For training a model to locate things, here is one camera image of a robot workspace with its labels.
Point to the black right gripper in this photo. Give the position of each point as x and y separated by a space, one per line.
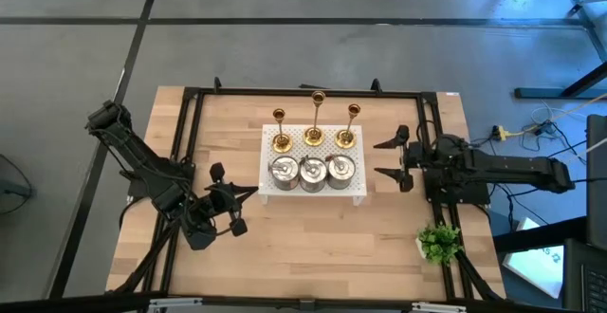
415 156

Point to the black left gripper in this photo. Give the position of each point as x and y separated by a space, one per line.
220 201

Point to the silver tin candle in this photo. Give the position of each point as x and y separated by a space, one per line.
313 176
341 174
284 175

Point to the short gold candlestick holder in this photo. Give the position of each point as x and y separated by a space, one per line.
345 139
282 144

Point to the tall gold candlestick holder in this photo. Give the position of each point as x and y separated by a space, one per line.
314 136

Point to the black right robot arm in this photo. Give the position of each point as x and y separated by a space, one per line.
512 168

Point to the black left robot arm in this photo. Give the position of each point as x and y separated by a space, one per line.
142 161

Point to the white perforated shelf riser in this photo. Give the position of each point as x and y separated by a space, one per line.
284 135

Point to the green plant in white pot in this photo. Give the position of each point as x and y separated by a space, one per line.
438 244

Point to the yellow power strip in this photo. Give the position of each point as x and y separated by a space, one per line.
500 133

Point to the black desk foot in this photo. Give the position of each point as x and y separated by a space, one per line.
545 93

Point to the black desk bar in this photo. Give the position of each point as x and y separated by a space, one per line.
540 234

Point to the white sheet with green print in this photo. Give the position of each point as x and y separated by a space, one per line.
536 265

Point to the black computer monitor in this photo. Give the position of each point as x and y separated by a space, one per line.
597 208

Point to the black laptop keyboard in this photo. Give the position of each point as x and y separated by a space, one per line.
588 280

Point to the silver frame bracket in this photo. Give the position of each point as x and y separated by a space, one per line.
175 302
438 307

